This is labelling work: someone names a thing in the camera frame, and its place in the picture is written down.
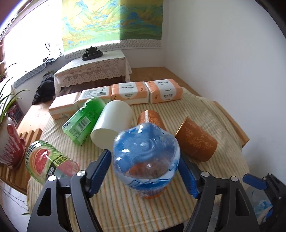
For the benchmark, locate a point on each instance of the spider plant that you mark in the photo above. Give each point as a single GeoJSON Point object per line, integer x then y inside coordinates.
{"type": "Point", "coordinates": [8, 96]}

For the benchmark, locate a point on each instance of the far right orange tissue pack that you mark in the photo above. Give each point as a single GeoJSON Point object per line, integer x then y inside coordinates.
{"type": "Point", "coordinates": [164, 90]}

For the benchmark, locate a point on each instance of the green plastic cup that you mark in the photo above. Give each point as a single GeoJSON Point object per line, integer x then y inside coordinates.
{"type": "Point", "coordinates": [81, 124]}

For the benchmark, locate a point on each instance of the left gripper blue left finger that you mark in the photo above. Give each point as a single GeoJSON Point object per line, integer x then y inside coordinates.
{"type": "Point", "coordinates": [96, 172]}

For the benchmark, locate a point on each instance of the white red flower pot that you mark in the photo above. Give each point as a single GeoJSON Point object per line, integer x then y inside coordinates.
{"type": "Point", "coordinates": [13, 146]}

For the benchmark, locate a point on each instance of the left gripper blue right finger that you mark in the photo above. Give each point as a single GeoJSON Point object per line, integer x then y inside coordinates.
{"type": "Point", "coordinates": [190, 174]}

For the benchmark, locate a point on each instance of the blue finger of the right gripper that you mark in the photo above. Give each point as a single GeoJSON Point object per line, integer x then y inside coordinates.
{"type": "Point", "coordinates": [254, 181]}

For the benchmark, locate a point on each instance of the grapefruit label plastic cup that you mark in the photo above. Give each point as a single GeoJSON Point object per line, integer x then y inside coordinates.
{"type": "Point", "coordinates": [43, 160]}

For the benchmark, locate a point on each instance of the far left tissue pack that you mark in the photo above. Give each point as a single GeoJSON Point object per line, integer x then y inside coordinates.
{"type": "Point", "coordinates": [64, 106]}

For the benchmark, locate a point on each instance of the brown patterned paper cup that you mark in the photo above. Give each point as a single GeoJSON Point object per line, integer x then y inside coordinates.
{"type": "Point", "coordinates": [194, 141]}

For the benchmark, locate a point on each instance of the white paper cup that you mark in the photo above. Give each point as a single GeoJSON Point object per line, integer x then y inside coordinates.
{"type": "Point", "coordinates": [116, 117]}

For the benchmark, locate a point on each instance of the orange tissue pack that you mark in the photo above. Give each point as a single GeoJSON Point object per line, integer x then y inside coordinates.
{"type": "Point", "coordinates": [131, 93]}
{"type": "Point", "coordinates": [164, 90]}

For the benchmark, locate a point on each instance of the wooden table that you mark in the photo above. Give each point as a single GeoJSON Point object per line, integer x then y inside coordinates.
{"type": "Point", "coordinates": [37, 115]}

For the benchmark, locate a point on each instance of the brown paper cup open-facing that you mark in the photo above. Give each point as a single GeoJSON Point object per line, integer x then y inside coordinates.
{"type": "Point", "coordinates": [150, 116]}

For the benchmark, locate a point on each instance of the black teapot on tray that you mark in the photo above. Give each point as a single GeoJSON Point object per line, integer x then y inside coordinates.
{"type": "Point", "coordinates": [91, 53]}

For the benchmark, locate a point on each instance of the black bag on floor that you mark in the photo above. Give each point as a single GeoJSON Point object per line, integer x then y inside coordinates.
{"type": "Point", "coordinates": [45, 91]}

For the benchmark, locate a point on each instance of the blue orange plastic cup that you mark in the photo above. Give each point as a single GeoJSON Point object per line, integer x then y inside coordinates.
{"type": "Point", "coordinates": [145, 158]}

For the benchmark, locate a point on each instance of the low table lace cloth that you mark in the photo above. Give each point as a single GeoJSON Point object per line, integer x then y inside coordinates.
{"type": "Point", "coordinates": [111, 64]}

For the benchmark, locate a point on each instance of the green landscape roller blind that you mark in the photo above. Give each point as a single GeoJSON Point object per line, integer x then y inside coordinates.
{"type": "Point", "coordinates": [114, 24]}

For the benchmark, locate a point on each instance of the striped table cloth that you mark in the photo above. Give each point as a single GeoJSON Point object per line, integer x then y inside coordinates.
{"type": "Point", "coordinates": [119, 208]}

